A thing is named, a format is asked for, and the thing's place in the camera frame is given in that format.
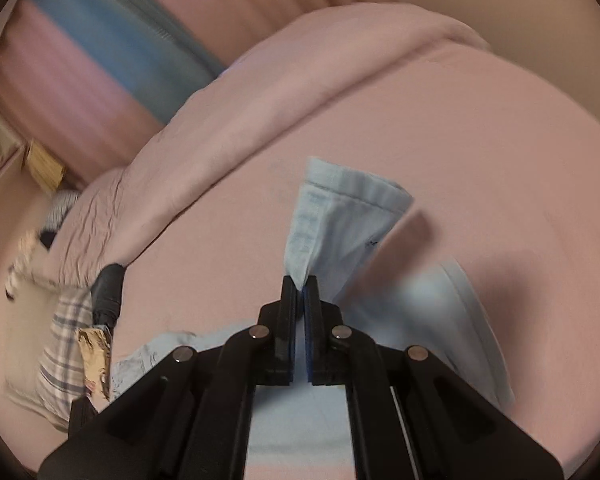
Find pink folded duvet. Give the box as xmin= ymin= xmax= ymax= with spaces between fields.
xmin=50 ymin=2 xmax=493 ymax=286

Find dark rolled cloth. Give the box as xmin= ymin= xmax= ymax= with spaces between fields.
xmin=91 ymin=262 xmax=127 ymax=332

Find pink curtain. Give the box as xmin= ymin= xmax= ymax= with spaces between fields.
xmin=0 ymin=0 xmax=398 ymax=183

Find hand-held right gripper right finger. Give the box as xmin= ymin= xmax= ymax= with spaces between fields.
xmin=302 ymin=275 xmax=563 ymax=480

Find blue curtain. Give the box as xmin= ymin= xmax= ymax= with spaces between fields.
xmin=30 ymin=0 xmax=227 ymax=128

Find white patterned cloth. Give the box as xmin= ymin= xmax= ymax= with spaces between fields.
xmin=4 ymin=229 xmax=57 ymax=302

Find black object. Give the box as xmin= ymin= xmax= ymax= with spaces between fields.
xmin=68 ymin=396 xmax=101 ymax=442

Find plaid cloth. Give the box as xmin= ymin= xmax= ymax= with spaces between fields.
xmin=5 ymin=285 xmax=112 ymax=432

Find striped cloth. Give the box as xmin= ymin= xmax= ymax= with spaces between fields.
xmin=39 ymin=189 xmax=84 ymax=251

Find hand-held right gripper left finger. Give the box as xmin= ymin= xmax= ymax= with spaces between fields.
xmin=37 ymin=275 xmax=301 ymax=480

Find pink bed sheet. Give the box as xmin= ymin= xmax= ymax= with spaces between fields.
xmin=10 ymin=35 xmax=600 ymax=480

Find light blue denim pants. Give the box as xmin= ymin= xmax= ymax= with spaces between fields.
xmin=110 ymin=156 xmax=517 ymax=466

